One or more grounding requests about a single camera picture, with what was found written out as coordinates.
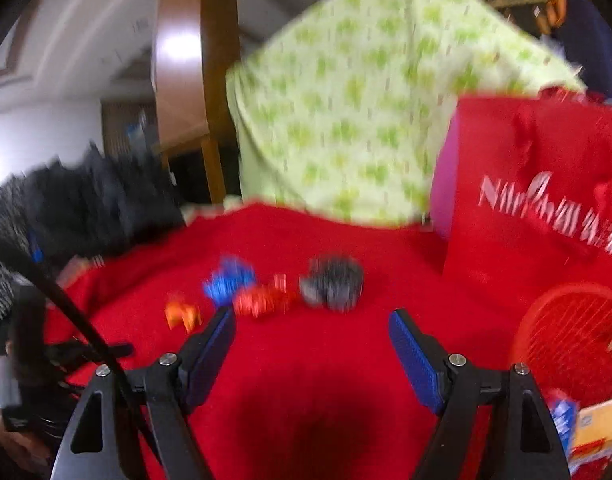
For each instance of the blue foil wrapper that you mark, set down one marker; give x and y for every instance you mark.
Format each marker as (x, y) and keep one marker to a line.
(226, 285)

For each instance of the blue white medicine box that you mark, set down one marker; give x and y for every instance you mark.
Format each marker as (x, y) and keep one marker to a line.
(561, 420)

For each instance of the green clover print quilt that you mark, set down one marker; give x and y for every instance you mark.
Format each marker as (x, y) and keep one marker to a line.
(361, 110)

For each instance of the navy bag with orange trim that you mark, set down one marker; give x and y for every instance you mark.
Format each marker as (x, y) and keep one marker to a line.
(586, 45)

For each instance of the striped cloth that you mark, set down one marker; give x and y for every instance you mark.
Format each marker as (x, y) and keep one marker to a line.
(78, 267)

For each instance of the red paper gift bag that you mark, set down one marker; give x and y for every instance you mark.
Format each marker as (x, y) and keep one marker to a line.
(511, 260)

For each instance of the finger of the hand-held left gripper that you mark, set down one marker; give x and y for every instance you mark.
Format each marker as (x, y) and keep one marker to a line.
(96, 350)

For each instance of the red fleece blanket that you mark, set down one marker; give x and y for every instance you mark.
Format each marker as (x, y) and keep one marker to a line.
(311, 360)

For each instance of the orange candy wrapper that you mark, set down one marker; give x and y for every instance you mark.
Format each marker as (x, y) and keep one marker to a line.
(178, 312)

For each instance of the crumpled red plastic bag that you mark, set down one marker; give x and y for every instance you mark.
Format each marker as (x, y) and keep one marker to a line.
(561, 94)

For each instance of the dark grey candy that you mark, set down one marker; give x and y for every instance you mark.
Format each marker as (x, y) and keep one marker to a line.
(336, 282)

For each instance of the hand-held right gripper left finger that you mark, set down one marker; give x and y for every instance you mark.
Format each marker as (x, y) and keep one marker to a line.
(213, 355)

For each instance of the orange medicine box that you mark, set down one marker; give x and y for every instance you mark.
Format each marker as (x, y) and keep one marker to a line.
(601, 425)

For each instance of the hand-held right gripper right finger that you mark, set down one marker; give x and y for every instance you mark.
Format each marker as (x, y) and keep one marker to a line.
(416, 355)

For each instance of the black puffer jacket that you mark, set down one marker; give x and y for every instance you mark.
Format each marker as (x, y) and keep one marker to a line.
(111, 210)

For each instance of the blue cloth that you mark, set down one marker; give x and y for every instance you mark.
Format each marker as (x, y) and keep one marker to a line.
(34, 250)

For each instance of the red foil wrapper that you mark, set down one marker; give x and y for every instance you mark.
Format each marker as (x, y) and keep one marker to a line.
(258, 302)

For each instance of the brown wooden pillar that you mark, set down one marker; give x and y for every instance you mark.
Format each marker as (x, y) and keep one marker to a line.
(181, 60)

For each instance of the brown lattice door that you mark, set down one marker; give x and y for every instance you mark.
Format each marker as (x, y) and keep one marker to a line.
(116, 130)

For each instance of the red plastic mesh basket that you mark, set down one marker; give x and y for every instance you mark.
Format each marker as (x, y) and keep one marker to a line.
(576, 330)

